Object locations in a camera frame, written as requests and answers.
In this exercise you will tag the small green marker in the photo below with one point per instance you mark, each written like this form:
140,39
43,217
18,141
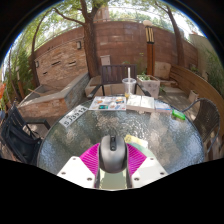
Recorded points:
178,114

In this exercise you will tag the black bag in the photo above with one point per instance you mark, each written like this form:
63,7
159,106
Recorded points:
20,143

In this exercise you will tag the yellow paper note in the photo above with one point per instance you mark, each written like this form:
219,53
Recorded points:
136,140

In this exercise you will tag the thin curved tree trunk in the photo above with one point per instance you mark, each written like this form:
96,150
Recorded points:
33,63

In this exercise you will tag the large forked tree trunk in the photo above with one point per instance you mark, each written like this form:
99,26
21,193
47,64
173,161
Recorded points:
89,46

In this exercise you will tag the stone raised garden bed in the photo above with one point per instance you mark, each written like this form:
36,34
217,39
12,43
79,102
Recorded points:
50,103

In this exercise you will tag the white planter with plants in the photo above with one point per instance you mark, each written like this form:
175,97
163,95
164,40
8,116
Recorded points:
150,86

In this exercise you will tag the slim leaning tree trunk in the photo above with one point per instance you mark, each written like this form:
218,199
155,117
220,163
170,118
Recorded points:
178,43

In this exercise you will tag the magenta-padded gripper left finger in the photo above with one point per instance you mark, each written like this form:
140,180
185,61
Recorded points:
78,171

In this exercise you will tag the white paint palette tray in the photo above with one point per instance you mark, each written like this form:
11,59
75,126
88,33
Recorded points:
108,103

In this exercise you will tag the dark wooden slatted chair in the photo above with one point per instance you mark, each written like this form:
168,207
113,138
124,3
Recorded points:
115,73

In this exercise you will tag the open white sketchbook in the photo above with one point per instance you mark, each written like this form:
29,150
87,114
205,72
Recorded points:
146,102

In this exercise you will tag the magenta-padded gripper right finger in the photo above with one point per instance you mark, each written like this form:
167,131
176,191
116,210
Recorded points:
146,171

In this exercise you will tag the black wall lantern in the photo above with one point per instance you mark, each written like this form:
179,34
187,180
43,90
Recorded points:
36,63
79,45

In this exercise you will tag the round pale green mouse pad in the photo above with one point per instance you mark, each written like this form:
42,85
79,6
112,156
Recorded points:
115,181

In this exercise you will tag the black metal patio chair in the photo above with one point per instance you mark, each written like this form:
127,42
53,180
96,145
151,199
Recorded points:
15,125

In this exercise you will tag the low concrete block planter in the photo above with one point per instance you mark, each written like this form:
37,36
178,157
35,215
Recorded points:
91,88

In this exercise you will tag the brown wicker chair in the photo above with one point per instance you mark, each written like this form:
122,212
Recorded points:
206,116

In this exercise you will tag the grey and black computer mouse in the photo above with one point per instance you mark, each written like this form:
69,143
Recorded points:
113,155

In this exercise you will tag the leaning beige stone slab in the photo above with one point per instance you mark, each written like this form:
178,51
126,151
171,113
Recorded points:
162,70

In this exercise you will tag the beige wall utility box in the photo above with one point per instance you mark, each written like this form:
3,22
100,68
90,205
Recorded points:
105,60

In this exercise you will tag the curved wooden bench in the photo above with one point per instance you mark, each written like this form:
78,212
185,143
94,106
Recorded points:
193,83

